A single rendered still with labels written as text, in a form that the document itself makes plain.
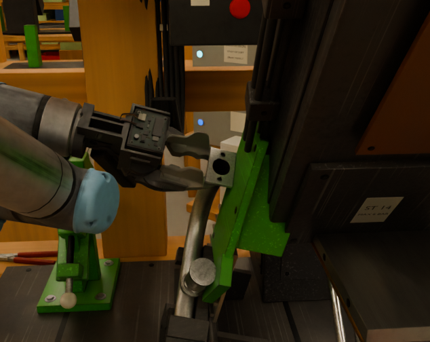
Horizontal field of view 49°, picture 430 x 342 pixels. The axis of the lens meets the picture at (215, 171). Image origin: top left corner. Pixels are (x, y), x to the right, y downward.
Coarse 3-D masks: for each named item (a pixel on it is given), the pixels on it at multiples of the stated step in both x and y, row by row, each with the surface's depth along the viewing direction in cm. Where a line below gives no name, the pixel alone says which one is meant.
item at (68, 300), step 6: (66, 282) 82; (72, 282) 82; (66, 288) 82; (72, 288) 82; (66, 294) 81; (72, 294) 81; (60, 300) 81; (66, 300) 80; (72, 300) 80; (66, 306) 80; (72, 306) 81
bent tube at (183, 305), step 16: (208, 160) 69; (224, 160) 70; (208, 176) 67; (224, 176) 68; (208, 192) 74; (192, 208) 78; (208, 208) 78; (192, 224) 78; (192, 240) 77; (192, 256) 76; (176, 304) 72; (192, 304) 72
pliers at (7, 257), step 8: (0, 256) 104; (8, 256) 104; (16, 256) 104; (24, 256) 105; (32, 256) 105; (40, 256) 106; (48, 256) 106; (32, 264) 103; (40, 264) 102; (48, 264) 102
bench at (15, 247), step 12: (96, 240) 113; (168, 240) 113; (180, 240) 113; (204, 240) 113; (0, 252) 108; (12, 252) 108; (168, 252) 108; (240, 252) 108; (0, 264) 103; (12, 264) 103; (24, 264) 103; (0, 276) 99
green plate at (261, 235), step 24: (240, 144) 69; (264, 144) 58; (240, 168) 65; (264, 168) 60; (240, 192) 62; (264, 192) 62; (240, 216) 61; (264, 216) 63; (216, 240) 71; (240, 240) 64; (264, 240) 64
